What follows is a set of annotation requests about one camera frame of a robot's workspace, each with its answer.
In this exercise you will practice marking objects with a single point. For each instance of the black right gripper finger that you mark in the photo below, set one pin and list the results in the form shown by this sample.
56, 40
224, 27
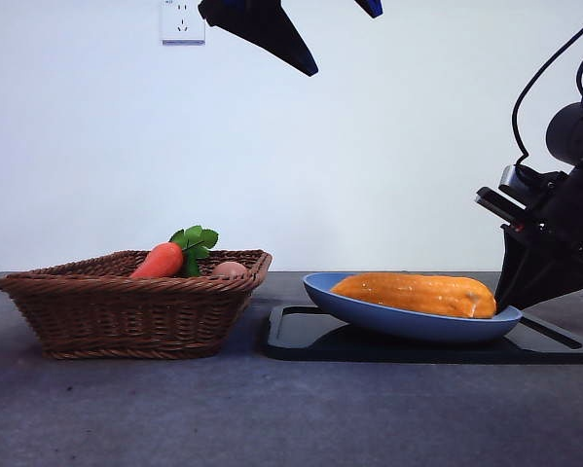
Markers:
539, 282
510, 262

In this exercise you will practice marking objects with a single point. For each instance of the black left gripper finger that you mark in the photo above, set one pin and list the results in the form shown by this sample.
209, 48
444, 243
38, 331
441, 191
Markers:
371, 7
262, 29

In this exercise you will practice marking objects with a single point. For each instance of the blue round plate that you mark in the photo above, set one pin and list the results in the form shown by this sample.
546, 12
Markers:
393, 323

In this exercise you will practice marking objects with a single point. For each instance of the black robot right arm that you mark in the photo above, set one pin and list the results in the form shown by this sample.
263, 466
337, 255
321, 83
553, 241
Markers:
571, 131

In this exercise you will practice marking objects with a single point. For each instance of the brown wicker basket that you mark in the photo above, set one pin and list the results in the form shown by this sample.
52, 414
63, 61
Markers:
125, 316

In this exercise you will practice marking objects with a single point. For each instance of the black rectangular tray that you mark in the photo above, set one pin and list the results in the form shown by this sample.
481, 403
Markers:
301, 345

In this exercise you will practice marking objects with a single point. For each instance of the brown egg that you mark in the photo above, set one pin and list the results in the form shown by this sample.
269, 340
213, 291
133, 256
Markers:
230, 268

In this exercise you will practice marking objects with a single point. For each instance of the orange carrot with green leaves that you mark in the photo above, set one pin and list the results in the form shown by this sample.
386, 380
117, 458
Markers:
159, 260

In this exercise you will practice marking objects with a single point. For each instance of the pale grey camera box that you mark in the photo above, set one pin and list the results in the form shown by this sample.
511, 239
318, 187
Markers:
510, 180

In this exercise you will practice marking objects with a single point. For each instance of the white wall socket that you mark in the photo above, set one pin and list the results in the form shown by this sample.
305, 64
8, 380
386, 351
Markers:
179, 24

